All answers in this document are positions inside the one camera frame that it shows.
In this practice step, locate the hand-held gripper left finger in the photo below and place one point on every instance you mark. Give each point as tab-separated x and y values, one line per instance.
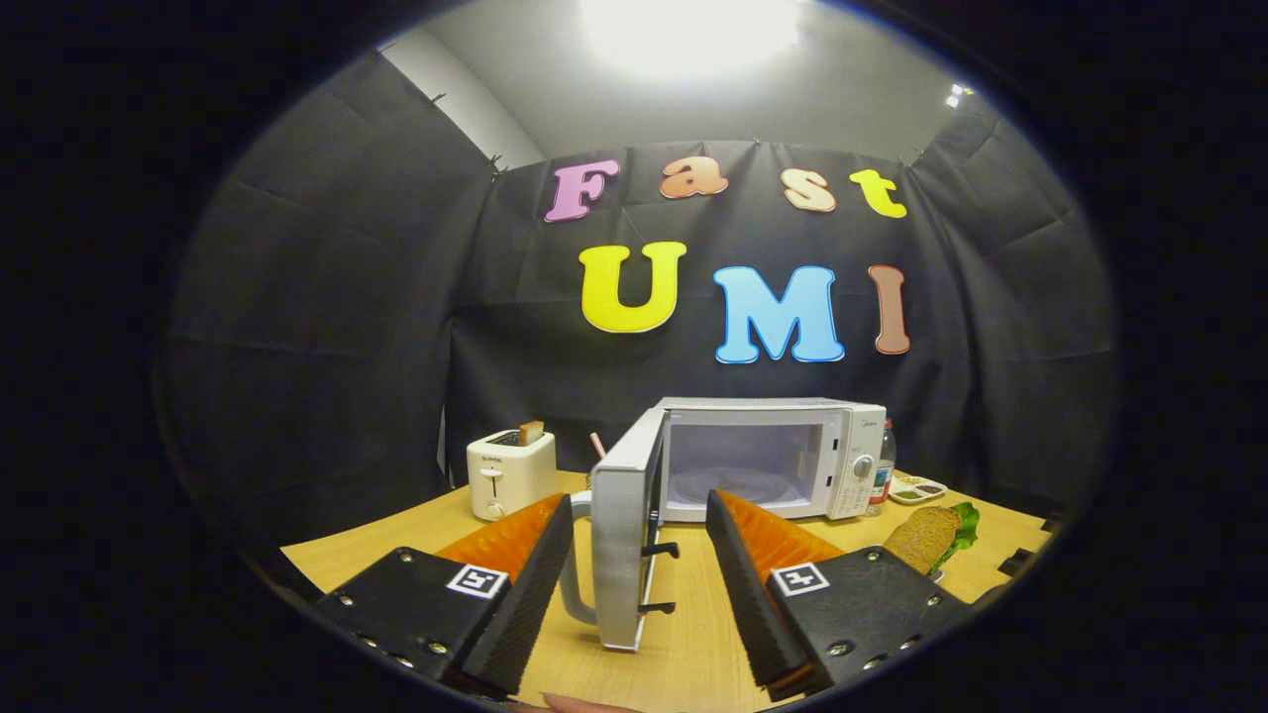
525	614

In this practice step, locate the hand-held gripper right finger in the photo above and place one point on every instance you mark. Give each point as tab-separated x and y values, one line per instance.
753	604

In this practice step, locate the white microwave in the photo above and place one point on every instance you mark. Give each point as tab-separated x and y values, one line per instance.
624	535

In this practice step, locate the brown bread lettuce sandwich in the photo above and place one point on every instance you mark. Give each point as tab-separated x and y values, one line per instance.
921	540

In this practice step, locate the white toaster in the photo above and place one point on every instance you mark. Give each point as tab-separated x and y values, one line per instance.
510	480

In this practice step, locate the brown toast slice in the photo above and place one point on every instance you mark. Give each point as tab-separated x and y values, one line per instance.
531	433

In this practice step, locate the clear red label bottle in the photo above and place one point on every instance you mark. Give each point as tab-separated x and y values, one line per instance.
882	475

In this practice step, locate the pink stick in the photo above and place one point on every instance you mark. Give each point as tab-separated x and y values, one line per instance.
598	446

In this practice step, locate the white divided bean dish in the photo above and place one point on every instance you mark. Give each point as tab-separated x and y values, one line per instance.
916	489

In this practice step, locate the black backdrop cloth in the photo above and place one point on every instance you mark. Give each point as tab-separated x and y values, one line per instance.
347	347

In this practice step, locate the small ceiling light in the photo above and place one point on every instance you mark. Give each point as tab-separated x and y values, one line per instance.
958	95

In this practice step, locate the large ceiling light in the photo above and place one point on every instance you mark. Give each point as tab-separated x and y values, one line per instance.
688	35

